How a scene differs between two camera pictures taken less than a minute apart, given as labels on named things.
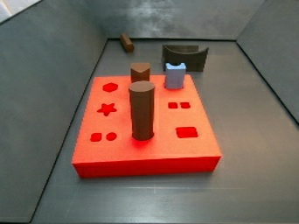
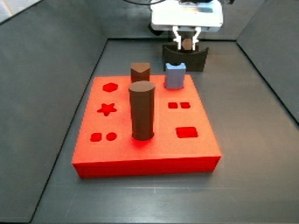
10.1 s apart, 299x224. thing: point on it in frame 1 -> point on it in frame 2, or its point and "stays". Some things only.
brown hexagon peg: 126,42 -> 187,44
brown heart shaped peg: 140,72 stays
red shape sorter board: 182,145 stays
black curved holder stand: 187,54 stays
